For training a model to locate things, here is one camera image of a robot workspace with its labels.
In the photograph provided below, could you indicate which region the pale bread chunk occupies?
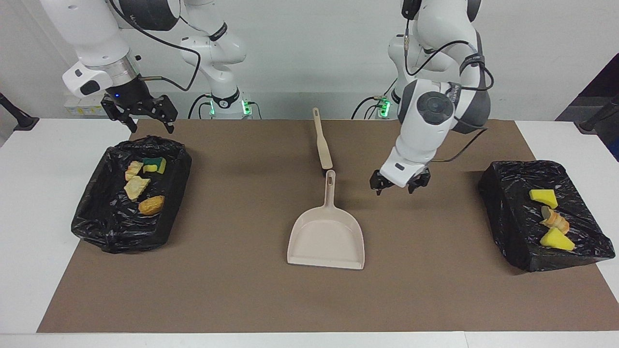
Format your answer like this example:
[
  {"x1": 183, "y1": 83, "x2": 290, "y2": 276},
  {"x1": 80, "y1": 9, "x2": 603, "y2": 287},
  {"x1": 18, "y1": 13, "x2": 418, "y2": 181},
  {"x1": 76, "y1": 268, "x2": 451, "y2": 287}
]
[{"x1": 124, "y1": 176, "x2": 151, "y2": 202}]

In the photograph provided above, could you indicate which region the beige hand brush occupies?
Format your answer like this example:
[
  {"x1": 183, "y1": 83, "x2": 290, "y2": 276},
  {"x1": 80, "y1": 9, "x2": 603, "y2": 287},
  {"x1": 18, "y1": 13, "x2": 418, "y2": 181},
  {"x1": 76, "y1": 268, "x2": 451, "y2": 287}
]
[{"x1": 312, "y1": 107, "x2": 334, "y2": 171}]

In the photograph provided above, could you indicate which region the beige plastic dustpan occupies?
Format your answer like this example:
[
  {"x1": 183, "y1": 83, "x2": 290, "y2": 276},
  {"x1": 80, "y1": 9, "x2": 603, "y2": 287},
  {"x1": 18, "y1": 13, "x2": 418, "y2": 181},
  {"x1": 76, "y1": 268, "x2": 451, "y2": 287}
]
[{"x1": 287, "y1": 170, "x2": 365, "y2": 270}]

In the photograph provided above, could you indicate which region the brown bread roll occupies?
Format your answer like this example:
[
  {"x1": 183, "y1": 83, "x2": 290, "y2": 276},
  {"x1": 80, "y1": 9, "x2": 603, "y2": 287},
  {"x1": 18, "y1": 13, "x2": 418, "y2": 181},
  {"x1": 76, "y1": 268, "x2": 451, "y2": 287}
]
[{"x1": 138, "y1": 195, "x2": 165, "y2": 216}]

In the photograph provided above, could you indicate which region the small yellow sponge piece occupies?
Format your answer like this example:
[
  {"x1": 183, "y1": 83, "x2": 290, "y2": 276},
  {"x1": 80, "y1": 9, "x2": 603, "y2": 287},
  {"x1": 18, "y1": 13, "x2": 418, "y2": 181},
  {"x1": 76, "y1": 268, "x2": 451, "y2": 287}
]
[{"x1": 529, "y1": 189, "x2": 559, "y2": 209}]

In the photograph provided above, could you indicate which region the large yellow sponge piece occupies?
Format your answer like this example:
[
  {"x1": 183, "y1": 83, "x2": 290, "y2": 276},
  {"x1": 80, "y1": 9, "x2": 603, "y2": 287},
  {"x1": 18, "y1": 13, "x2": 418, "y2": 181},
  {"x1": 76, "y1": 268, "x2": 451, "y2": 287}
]
[{"x1": 540, "y1": 228, "x2": 576, "y2": 251}]

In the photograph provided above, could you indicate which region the black bag-covered bin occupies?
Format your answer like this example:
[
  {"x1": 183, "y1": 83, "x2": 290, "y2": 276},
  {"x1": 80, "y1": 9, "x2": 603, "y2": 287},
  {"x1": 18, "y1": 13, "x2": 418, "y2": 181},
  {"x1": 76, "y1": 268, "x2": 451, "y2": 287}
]
[{"x1": 478, "y1": 160, "x2": 616, "y2": 273}]

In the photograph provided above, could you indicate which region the open black bag-lined bin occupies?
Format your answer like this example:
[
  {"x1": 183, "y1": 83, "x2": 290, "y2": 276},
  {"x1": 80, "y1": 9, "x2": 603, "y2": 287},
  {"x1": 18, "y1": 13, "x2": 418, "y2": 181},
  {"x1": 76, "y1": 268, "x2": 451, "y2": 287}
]
[{"x1": 71, "y1": 135, "x2": 192, "y2": 254}]

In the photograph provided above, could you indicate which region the black stand pole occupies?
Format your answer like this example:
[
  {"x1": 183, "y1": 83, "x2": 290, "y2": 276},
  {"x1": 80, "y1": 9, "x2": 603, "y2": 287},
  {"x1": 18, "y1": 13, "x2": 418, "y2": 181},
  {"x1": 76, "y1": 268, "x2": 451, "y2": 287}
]
[
  {"x1": 0, "y1": 92, "x2": 40, "y2": 132},
  {"x1": 574, "y1": 94, "x2": 619, "y2": 133}
]

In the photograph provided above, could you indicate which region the brown table mat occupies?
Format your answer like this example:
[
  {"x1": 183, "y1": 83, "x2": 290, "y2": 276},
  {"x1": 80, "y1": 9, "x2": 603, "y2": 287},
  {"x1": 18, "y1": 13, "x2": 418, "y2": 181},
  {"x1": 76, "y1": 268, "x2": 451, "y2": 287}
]
[{"x1": 37, "y1": 118, "x2": 619, "y2": 334}]

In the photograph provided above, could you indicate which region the black base power cable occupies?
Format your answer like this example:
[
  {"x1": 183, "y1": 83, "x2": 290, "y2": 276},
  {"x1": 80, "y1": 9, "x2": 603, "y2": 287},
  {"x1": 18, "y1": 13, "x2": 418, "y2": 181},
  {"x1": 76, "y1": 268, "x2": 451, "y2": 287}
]
[
  {"x1": 351, "y1": 96, "x2": 387, "y2": 120},
  {"x1": 188, "y1": 93, "x2": 213, "y2": 119}
]

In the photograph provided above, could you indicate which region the white wall power strip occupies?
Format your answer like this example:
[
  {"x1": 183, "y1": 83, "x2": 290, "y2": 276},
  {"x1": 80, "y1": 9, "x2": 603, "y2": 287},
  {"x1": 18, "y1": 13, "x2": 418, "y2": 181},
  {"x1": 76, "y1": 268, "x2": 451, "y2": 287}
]
[{"x1": 64, "y1": 93, "x2": 117, "y2": 116}]

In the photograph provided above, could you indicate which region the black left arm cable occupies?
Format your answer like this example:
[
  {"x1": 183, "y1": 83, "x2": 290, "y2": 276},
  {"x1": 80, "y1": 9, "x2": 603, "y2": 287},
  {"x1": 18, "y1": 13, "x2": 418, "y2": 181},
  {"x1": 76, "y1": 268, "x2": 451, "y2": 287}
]
[{"x1": 404, "y1": 19, "x2": 495, "y2": 163}]

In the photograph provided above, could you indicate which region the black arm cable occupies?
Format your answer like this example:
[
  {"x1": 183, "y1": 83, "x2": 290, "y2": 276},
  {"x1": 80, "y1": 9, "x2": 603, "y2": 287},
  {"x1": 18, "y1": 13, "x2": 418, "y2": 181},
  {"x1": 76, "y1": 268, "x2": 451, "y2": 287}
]
[
  {"x1": 404, "y1": 19, "x2": 495, "y2": 163},
  {"x1": 109, "y1": 0, "x2": 203, "y2": 92}
]

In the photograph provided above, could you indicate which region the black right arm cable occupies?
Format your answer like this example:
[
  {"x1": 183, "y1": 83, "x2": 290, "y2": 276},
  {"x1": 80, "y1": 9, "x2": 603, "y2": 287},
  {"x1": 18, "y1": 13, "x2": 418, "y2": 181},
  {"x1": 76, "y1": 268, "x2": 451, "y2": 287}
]
[{"x1": 109, "y1": 0, "x2": 203, "y2": 92}]

